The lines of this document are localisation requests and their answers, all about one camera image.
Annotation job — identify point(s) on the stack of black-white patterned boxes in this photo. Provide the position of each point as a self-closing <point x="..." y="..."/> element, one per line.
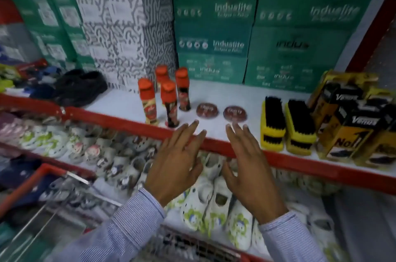
<point x="123" y="23"/>

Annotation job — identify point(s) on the person's right thumb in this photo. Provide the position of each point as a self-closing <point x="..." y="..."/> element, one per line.
<point x="227" y="173"/>

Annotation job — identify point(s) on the pile of white children's clogs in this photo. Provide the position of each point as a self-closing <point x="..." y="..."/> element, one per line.
<point x="213" y="206"/>

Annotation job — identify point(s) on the pile of colourful footwear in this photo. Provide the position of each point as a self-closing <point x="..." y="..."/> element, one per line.
<point x="27" y="77"/>

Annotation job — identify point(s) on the round dark red polish tin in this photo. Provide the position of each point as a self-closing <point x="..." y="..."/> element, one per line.
<point x="235" y="113"/>
<point x="207" y="110"/>

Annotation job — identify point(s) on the person's left hand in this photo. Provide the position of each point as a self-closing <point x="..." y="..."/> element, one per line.
<point x="173" y="172"/>

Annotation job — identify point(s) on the red-edged white shelf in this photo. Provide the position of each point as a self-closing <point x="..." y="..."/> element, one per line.
<point x="130" y="122"/>

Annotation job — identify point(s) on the person's right forearm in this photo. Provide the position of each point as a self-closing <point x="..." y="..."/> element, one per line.
<point x="287" y="240"/>

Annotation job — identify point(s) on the orange-capped shoe polish bottle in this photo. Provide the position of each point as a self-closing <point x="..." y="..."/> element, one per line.
<point x="148" y="102"/>
<point x="170" y="104"/>
<point x="161" y="74"/>
<point x="183" y="88"/>

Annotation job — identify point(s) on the stack of large green cartons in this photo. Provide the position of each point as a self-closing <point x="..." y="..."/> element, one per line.
<point x="278" y="23"/>

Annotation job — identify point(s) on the person's left forearm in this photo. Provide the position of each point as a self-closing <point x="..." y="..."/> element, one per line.
<point x="123" y="231"/>

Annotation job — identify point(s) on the stack of small green shoeboxes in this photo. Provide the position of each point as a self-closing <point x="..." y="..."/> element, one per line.
<point x="46" y="14"/>

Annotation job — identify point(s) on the person's left thumb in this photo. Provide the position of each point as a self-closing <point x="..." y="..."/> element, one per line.
<point x="198" y="170"/>

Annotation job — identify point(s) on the row of yellow black boxes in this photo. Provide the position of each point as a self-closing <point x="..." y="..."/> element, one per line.
<point x="349" y="128"/>

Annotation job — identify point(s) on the pair of black shoes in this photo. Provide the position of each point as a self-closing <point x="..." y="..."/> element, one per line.
<point x="80" y="87"/>

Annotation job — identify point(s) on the red shelf upright post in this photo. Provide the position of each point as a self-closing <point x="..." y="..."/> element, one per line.
<point x="371" y="33"/>

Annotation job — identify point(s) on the pile of pink footwear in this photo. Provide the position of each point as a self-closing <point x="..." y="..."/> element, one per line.
<point x="12" y="128"/>

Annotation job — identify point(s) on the person's right hand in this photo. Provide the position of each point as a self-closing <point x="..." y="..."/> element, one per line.
<point x="253" y="184"/>

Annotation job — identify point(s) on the person's left middle finger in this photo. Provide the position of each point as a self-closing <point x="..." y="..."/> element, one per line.
<point x="189" y="133"/>

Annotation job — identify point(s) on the yellow black-bristle shoe brush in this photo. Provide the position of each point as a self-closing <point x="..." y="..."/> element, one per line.
<point x="273" y="122"/>
<point x="300" y="128"/>

